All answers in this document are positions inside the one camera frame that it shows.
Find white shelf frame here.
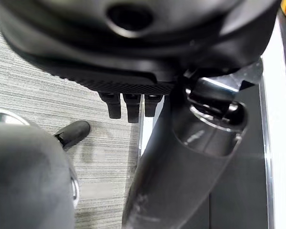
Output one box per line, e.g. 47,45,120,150
138,10,286,229

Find black shelf panel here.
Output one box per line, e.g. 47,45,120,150
206,80,269,229

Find robot dark foot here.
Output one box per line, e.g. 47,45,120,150
54,120,91,150

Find robot silver grey leg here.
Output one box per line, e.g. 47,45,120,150
0,107,81,229

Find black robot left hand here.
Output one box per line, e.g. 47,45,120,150
0,0,285,229

